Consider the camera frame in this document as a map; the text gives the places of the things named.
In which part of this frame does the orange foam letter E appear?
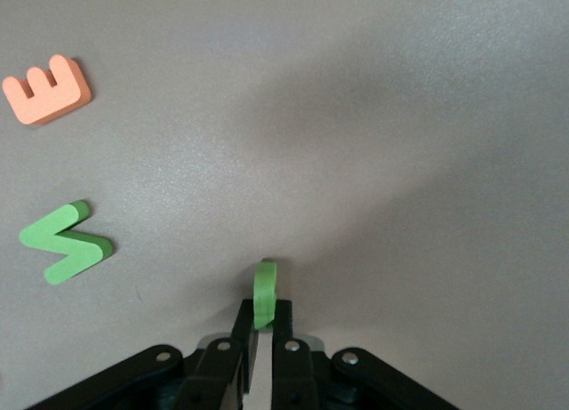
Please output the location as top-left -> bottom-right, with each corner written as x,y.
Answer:
1,53 -> 93,126

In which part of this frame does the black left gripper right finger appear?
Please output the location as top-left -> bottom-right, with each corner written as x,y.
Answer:
270,299 -> 322,410

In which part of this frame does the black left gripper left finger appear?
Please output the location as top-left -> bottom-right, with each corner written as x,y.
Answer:
175,299 -> 258,410

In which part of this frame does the brown table cover sheet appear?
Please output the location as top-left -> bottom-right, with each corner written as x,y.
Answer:
0,0 -> 569,410

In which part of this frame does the green foam letter n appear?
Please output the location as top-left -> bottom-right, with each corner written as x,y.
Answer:
18,199 -> 115,286
252,261 -> 279,330

